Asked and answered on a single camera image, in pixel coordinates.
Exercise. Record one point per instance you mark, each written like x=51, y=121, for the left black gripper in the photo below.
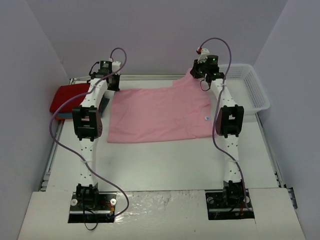
x=114, y=83

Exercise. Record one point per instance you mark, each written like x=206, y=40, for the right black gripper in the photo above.
x=196, y=72

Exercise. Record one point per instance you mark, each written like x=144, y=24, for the pink t shirt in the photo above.
x=181, y=111

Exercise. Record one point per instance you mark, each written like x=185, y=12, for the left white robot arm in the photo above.
x=88, y=128

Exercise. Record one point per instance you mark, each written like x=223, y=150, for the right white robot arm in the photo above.
x=227, y=124

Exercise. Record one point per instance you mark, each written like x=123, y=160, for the white plastic basket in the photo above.
x=245, y=87

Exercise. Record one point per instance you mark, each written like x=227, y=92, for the folded red t shirt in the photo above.
x=67, y=92

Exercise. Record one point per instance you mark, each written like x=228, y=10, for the folded teal t shirt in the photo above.
x=103, y=105

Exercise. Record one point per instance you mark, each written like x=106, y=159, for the white foam board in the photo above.
x=164, y=215

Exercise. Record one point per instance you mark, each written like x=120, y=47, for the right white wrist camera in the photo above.
x=203, y=55

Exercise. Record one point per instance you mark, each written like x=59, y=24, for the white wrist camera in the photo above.
x=114, y=66
x=203, y=55

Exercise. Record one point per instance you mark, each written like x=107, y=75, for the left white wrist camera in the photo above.
x=114, y=66

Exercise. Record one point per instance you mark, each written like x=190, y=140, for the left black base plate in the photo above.
x=102, y=211

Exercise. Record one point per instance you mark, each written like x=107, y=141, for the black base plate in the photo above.
x=219, y=210
x=102, y=211

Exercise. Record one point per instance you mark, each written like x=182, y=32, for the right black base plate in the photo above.
x=219, y=210

